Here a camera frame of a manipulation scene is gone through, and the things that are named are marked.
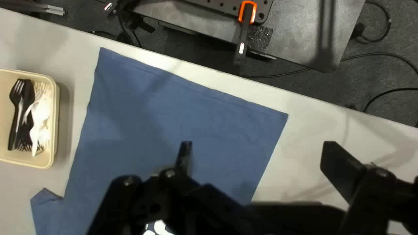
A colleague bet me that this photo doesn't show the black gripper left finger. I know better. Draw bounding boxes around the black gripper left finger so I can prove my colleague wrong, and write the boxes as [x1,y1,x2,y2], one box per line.
[86,141,252,235]

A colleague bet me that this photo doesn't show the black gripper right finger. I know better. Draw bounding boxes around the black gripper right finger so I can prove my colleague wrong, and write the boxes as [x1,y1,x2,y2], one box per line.
[320,141,418,235]

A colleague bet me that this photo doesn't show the blue printed t-shirt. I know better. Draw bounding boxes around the blue printed t-shirt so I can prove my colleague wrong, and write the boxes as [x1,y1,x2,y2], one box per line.
[30,46,290,235]

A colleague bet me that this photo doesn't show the white napkin packet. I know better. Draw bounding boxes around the white napkin packet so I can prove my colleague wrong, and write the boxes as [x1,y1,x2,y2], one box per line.
[23,83,56,157]

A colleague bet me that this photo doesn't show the beige plastic tray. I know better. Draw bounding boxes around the beige plastic tray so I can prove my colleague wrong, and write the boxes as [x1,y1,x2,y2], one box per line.
[0,68,61,170]

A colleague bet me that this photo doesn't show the black plastic forks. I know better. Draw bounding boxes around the black plastic forks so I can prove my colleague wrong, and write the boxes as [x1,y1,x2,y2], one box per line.
[6,79,36,153]

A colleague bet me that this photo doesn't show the black floor cable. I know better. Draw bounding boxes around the black floor cable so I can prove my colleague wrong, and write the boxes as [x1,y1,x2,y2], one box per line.
[363,86,418,115]
[354,0,393,45]

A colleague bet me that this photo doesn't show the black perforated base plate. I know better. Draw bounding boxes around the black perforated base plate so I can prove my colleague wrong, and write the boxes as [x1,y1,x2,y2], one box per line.
[134,0,367,73]

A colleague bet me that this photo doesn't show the orange handled clamp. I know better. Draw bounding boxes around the orange handled clamp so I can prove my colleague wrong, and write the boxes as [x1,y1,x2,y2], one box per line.
[232,0,261,67]

